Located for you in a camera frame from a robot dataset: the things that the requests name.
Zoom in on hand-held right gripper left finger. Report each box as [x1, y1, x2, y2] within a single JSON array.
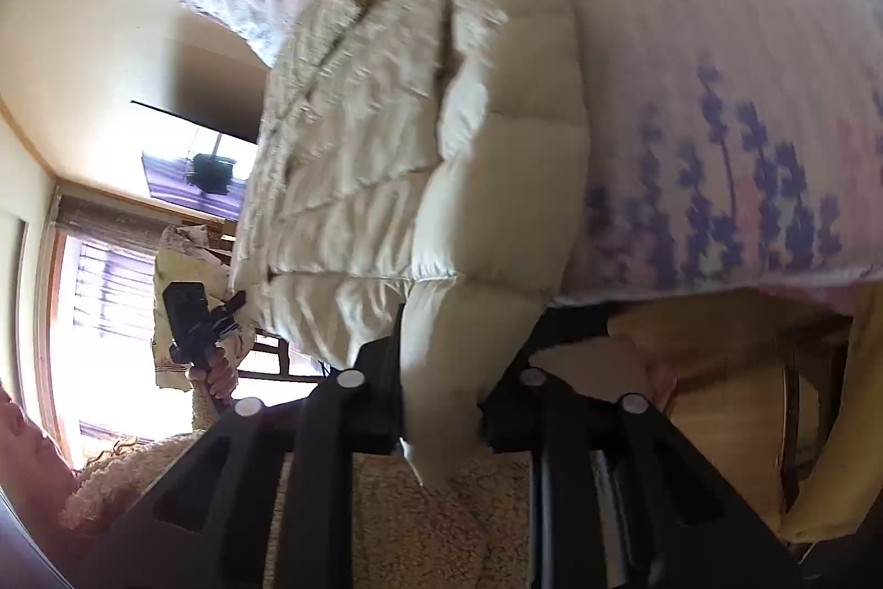
[[83, 300, 409, 589]]

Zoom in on wooden chair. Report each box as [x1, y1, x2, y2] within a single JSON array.
[[235, 328, 333, 384]]

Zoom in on black television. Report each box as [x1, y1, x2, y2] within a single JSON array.
[[130, 35, 269, 219]]

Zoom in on cream down jacket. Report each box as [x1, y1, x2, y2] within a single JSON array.
[[153, 0, 589, 486]]

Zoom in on window with blinds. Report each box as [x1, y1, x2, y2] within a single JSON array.
[[40, 194, 244, 467]]

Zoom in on pink floral bed sheet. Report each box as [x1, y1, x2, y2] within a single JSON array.
[[538, 0, 883, 314]]

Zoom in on person's head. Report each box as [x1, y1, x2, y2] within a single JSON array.
[[0, 380, 78, 497]]

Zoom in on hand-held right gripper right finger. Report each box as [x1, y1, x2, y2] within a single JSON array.
[[481, 311, 801, 589]]

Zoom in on person's left hand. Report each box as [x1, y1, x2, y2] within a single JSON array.
[[189, 346, 240, 402]]

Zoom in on yellow cloth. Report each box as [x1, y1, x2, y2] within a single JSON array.
[[778, 284, 883, 545]]

